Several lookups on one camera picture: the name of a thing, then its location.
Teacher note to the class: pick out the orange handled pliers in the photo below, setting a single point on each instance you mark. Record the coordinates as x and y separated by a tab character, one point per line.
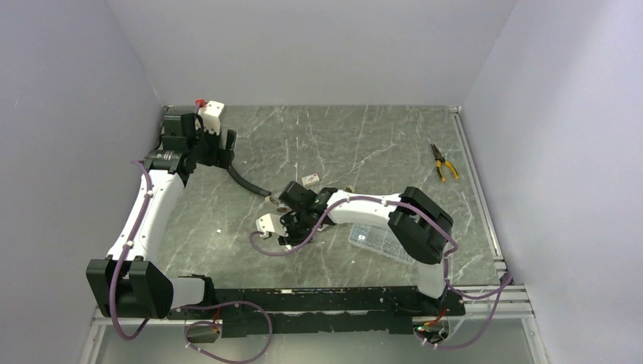
440	162

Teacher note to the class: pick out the white staple box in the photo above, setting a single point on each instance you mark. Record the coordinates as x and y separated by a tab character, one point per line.
310	180

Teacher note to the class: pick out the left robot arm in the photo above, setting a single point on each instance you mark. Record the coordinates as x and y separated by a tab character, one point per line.
127	283

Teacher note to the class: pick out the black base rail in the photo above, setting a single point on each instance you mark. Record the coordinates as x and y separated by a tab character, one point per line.
247	318

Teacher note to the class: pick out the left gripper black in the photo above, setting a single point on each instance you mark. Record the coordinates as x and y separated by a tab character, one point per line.
219	157

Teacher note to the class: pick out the aluminium frame rail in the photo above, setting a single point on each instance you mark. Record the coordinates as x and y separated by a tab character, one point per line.
401	301
499	261

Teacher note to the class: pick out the aluminium frame rail right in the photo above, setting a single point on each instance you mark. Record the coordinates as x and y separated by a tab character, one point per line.
499	261

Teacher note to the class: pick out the clear plastic screw organizer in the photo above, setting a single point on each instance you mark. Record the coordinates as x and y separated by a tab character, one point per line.
379	240

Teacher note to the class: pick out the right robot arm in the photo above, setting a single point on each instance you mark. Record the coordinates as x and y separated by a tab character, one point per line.
418	223

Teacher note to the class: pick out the aluminium frame rail front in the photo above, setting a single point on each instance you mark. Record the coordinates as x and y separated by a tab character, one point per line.
401	301

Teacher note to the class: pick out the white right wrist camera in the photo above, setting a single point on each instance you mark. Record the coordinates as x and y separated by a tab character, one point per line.
269	224

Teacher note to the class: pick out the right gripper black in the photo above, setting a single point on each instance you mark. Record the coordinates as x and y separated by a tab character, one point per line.
291	240

